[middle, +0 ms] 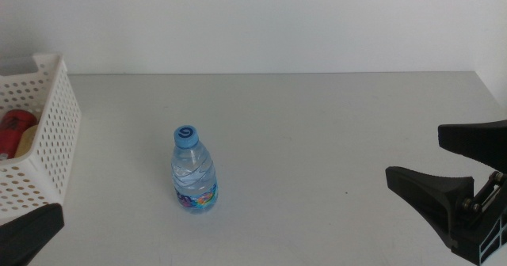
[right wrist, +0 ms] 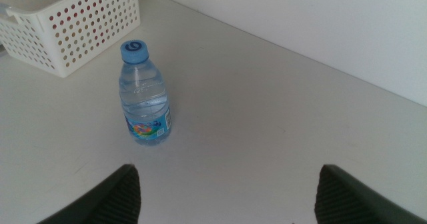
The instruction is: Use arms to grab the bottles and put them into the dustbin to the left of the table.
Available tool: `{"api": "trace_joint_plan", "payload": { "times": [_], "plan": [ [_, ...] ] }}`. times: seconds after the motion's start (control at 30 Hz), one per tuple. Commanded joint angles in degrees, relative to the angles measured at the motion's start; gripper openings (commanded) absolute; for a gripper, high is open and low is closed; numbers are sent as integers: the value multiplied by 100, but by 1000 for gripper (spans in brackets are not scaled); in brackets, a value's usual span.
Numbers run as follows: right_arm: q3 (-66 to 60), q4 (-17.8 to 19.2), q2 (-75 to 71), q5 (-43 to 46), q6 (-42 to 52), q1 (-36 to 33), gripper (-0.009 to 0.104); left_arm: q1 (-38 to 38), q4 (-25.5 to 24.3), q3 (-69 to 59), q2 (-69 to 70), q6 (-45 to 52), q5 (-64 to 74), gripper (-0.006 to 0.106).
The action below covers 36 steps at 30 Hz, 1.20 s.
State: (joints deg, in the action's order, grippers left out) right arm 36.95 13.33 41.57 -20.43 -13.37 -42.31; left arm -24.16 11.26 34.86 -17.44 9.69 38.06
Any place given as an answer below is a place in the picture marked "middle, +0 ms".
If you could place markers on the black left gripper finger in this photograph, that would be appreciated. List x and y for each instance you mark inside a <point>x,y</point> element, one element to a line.
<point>27,234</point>

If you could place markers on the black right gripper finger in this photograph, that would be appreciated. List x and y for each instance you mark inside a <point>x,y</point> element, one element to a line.
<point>479,143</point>
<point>431,194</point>

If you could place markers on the yellow tea bottle white cap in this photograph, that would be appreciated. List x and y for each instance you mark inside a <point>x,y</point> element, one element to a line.
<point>27,141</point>

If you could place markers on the red soda can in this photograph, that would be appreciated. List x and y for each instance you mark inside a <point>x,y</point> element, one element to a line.
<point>14,133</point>

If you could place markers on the clear water bottle blue cap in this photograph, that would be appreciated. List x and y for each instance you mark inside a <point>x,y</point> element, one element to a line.
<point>194,175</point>

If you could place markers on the white perforated plastic basket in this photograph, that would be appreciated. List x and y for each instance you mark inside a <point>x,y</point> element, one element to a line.
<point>51,147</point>

